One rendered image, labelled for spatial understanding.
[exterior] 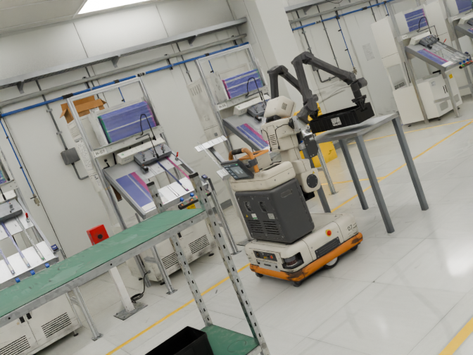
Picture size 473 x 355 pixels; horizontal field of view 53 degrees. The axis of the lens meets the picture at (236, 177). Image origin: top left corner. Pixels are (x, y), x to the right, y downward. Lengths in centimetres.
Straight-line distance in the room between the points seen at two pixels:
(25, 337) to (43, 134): 256
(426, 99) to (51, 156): 535
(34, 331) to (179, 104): 364
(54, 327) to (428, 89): 595
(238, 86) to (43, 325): 304
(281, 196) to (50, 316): 215
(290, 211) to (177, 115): 364
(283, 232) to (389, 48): 513
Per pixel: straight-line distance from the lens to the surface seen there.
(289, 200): 322
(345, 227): 347
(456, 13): 907
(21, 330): 422
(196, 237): 466
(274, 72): 377
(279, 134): 342
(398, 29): 775
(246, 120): 523
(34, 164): 588
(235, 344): 213
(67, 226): 591
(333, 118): 383
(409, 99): 792
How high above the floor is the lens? 128
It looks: 8 degrees down
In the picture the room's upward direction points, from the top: 21 degrees counter-clockwise
